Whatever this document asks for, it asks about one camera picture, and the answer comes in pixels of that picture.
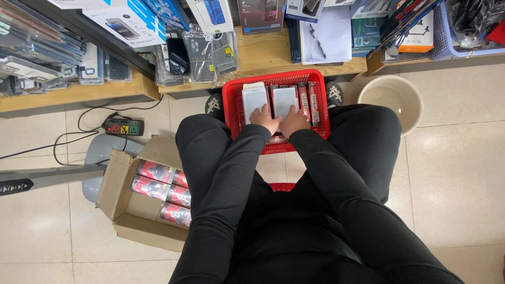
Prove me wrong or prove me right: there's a person's left hand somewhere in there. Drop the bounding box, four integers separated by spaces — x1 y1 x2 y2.
249 104 283 135

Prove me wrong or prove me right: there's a person's right hand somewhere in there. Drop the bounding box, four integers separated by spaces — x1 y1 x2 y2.
279 104 312 139

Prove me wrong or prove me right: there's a thick white packet stack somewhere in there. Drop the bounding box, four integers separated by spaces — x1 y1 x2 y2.
241 82 271 125

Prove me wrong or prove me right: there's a red label narrow packet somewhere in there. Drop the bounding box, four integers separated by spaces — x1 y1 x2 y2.
297 82 311 121
307 81 320 127

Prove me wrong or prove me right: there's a red plastic basket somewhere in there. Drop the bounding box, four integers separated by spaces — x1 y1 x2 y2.
222 69 331 155

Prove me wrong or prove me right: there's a person's right black shoe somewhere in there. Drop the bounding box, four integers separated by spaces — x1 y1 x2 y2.
325 81 344 108

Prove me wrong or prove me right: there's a person's black shoe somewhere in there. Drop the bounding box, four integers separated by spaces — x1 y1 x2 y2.
204 93 226 121
325 81 344 108

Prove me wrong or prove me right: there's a person's left black shoe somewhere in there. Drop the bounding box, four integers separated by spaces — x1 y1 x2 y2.
204 93 226 121

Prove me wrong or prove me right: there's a wooden shelf with boxes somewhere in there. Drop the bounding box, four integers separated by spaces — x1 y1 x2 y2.
158 0 368 99

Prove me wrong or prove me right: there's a person's left leg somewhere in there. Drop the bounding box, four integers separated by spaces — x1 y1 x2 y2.
175 114 273 221

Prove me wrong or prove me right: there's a person's leg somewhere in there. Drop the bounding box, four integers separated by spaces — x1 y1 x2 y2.
175 114 273 221
312 104 402 205

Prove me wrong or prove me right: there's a black pen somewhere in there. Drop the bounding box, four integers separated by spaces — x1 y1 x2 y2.
308 23 327 60

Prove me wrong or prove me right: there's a clear phone case packet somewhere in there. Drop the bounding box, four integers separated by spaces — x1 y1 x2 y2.
155 43 186 87
213 29 239 75
183 25 217 84

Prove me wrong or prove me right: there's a person's right leg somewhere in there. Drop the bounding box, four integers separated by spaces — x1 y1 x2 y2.
312 104 402 205

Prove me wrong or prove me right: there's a white paper pad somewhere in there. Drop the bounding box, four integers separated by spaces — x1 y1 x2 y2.
299 6 353 65

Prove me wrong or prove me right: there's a grey brown box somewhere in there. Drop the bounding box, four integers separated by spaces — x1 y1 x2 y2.
237 0 286 36

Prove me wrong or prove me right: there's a beige plastic bucket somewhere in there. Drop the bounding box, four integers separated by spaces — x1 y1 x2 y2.
357 75 425 137

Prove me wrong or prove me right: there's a black phone case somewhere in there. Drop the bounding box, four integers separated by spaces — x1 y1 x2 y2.
166 37 191 76

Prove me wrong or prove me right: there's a stack of teal boxes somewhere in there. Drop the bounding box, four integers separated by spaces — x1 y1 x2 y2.
351 17 382 58

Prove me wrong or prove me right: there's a red glossy packet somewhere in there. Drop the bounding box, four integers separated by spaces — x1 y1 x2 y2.
159 202 192 228
137 159 176 184
130 175 171 201
172 170 189 189
166 184 192 209

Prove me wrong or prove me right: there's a small white phone box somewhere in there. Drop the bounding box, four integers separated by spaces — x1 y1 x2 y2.
185 0 234 34

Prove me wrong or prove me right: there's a wooden shelf with lilac basket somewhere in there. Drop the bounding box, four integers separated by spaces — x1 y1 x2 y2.
366 0 505 77

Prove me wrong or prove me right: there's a black power strip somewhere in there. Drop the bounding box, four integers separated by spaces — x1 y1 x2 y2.
103 117 145 137

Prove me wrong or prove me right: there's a white orange box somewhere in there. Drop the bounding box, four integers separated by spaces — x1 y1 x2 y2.
397 9 435 54

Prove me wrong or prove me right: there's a white blue phone box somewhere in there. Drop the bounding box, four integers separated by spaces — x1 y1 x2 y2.
82 0 166 49

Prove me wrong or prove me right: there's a lilac plastic basket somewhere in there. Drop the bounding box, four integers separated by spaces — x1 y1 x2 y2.
430 0 505 61

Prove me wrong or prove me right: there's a grey floor appliance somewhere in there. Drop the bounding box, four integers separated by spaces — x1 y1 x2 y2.
0 134 146 203

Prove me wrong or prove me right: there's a brown cardboard box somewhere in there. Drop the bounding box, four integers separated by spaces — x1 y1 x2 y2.
96 135 192 253

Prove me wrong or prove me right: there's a long wooden shelf with cases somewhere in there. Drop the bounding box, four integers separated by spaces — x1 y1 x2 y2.
0 41 161 119

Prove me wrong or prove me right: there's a heap of clear case packets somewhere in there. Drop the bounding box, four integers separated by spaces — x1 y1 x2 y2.
0 0 88 96

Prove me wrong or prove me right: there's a black power cable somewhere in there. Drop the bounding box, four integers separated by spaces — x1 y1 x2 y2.
0 94 165 166

